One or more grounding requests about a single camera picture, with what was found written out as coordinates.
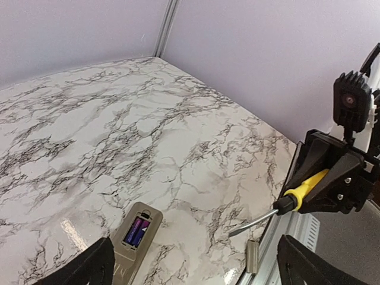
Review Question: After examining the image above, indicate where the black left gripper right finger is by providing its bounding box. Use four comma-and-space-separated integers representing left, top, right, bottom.
277, 235, 367, 285

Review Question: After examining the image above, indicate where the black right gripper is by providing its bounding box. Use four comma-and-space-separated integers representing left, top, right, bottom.
284, 129, 379, 214

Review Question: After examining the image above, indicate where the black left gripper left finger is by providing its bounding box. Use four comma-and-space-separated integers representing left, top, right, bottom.
36, 237, 115, 285

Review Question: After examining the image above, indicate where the white remote control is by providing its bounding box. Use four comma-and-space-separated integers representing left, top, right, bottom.
111, 202, 163, 284

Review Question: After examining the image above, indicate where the grey battery compartment cover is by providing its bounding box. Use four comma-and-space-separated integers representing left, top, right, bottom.
246, 240, 259, 274

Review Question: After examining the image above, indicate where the yellow handled screwdriver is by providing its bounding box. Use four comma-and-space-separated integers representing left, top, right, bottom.
228, 169, 329, 238

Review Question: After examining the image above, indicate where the aluminium front table rail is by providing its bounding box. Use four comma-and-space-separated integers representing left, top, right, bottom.
237, 213, 320, 284

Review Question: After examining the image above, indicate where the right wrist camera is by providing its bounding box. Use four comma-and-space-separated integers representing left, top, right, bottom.
333, 71, 372, 144

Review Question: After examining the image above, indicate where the right aluminium corner post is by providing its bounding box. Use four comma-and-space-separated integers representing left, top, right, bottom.
153, 0, 179, 58

